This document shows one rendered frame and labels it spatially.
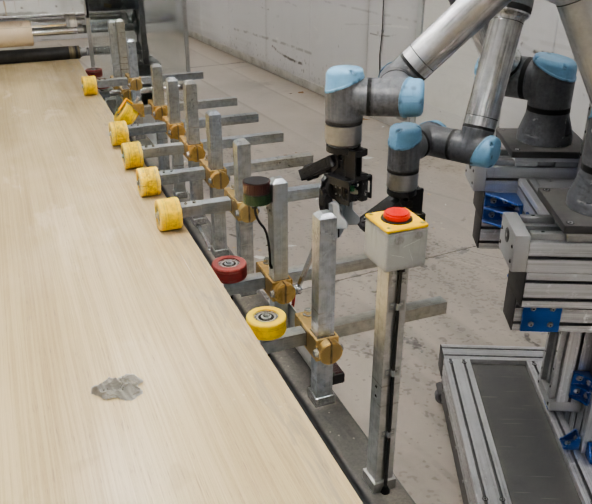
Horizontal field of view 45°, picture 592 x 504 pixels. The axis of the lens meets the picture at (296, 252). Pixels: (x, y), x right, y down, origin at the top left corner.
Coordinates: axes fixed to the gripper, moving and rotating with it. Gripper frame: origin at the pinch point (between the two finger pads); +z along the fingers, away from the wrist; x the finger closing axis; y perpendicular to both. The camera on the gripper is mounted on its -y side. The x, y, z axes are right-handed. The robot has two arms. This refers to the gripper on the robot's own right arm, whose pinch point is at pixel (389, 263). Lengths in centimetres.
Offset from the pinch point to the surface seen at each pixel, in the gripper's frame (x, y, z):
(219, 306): -17, -49, -8
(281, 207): -5.8, -31.0, -22.5
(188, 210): 23, -45, -13
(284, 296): -8.6, -31.6, -1.9
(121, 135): 96, -49, -12
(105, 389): -37, -75, -9
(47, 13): 250, -58, -32
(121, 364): -30, -71, -8
